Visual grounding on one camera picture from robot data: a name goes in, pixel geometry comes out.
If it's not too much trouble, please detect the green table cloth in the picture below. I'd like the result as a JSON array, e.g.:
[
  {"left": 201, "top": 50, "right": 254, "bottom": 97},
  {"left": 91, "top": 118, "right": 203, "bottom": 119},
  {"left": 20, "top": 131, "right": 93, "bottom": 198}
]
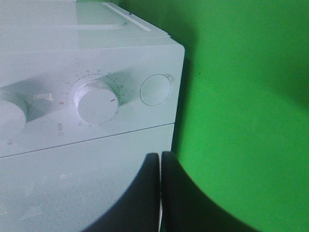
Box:
[{"left": 119, "top": 0, "right": 309, "bottom": 232}]

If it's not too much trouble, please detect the round white door button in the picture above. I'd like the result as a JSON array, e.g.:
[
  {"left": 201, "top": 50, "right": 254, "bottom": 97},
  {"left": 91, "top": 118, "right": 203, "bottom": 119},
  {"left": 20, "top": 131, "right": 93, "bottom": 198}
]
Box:
[{"left": 140, "top": 74, "right": 172, "bottom": 106}]

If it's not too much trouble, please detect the white microwave knob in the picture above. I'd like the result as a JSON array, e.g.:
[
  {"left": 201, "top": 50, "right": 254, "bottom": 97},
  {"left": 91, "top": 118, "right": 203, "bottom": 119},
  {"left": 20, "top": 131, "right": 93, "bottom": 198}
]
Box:
[
  {"left": 73, "top": 80, "right": 118, "bottom": 124},
  {"left": 0, "top": 100, "right": 27, "bottom": 140}
]

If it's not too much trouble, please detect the white microwave oven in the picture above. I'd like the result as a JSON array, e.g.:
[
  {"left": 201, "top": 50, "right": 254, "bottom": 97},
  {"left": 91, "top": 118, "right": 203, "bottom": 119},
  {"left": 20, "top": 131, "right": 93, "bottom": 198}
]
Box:
[{"left": 0, "top": 0, "right": 184, "bottom": 157}]

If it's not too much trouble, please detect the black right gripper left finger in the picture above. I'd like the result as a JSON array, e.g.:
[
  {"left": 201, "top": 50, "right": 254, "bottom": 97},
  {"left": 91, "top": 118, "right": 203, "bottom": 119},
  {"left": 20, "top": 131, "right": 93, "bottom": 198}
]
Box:
[{"left": 84, "top": 153, "right": 160, "bottom": 232}]

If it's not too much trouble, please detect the white microwave door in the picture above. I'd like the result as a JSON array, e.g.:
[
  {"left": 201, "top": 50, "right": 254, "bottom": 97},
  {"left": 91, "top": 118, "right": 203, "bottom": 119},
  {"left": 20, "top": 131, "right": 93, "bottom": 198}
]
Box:
[{"left": 0, "top": 124, "right": 174, "bottom": 232}]

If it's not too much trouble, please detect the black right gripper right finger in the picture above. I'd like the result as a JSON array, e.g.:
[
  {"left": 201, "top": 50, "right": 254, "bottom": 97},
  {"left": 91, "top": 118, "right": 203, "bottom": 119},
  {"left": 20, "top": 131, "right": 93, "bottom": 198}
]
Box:
[{"left": 161, "top": 151, "right": 257, "bottom": 232}]

